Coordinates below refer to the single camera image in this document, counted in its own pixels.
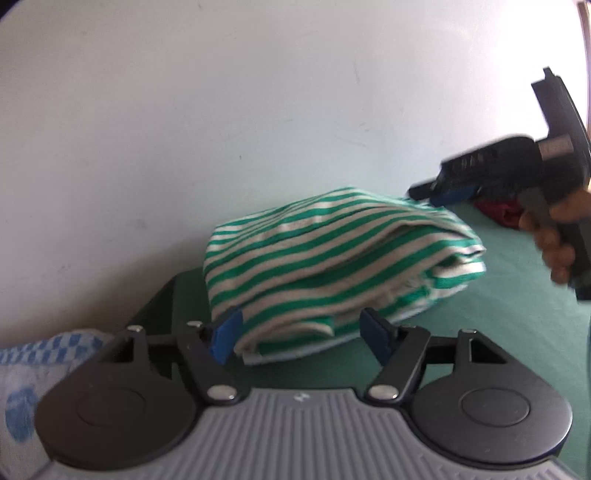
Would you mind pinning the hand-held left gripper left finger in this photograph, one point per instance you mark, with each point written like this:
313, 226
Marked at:
226, 334

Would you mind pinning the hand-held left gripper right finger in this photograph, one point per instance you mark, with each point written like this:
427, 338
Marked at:
376, 332

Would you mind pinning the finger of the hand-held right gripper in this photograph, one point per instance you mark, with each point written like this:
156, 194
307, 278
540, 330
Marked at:
452, 194

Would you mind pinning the green white striped shirt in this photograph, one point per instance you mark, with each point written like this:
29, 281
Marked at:
323, 258

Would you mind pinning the person's right hand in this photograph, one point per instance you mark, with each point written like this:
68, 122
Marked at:
556, 254

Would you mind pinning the dark red cloth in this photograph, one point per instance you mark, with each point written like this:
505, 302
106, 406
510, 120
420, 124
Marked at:
501, 214

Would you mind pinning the green table cover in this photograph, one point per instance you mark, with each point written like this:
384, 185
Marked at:
508, 300

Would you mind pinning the blue floral cloth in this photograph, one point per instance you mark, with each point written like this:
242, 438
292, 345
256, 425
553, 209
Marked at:
27, 378

